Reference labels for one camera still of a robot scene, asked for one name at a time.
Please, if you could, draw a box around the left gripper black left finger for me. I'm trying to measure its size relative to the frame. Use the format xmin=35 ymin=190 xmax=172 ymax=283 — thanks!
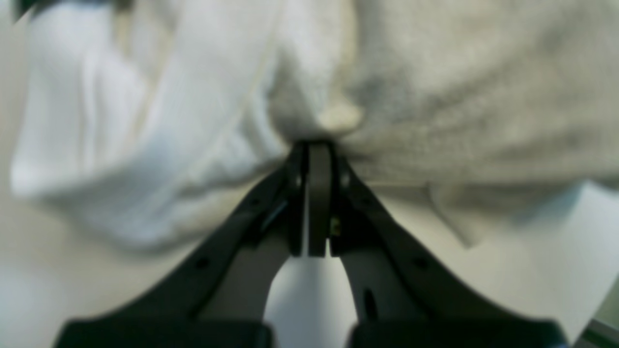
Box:
xmin=55 ymin=143 xmax=308 ymax=348

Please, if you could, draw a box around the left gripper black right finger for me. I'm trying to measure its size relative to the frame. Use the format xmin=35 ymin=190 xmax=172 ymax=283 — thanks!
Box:
xmin=308 ymin=143 xmax=568 ymax=348

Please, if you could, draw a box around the white printed T-shirt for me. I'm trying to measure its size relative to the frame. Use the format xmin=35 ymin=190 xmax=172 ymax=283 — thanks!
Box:
xmin=10 ymin=0 xmax=618 ymax=248

